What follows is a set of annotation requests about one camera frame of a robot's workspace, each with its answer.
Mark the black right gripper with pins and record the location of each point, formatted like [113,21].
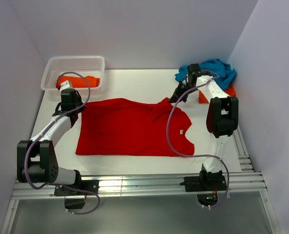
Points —
[176,94]

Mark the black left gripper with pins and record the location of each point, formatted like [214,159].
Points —
[81,109]

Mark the red t shirt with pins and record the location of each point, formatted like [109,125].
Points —
[124,127]

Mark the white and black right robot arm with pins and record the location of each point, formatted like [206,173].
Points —
[221,121]

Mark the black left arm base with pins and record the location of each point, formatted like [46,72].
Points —
[75,196]

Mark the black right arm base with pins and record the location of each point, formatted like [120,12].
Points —
[208,182]

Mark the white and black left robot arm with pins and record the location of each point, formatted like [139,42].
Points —
[36,158]

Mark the rolled orange t shirt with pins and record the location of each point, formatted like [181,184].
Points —
[78,82]

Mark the white plastic basket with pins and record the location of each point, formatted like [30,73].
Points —
[84,65]

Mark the blue t shirt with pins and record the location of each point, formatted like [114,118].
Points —
[223,70]

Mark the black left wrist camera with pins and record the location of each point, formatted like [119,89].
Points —
[69,95]

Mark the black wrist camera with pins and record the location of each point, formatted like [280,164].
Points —
[193,72]
[69,95]

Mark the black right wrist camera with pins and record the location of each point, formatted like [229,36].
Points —
[193,72]

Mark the aluminium rail frame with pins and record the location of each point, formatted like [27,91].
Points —
[144,194]

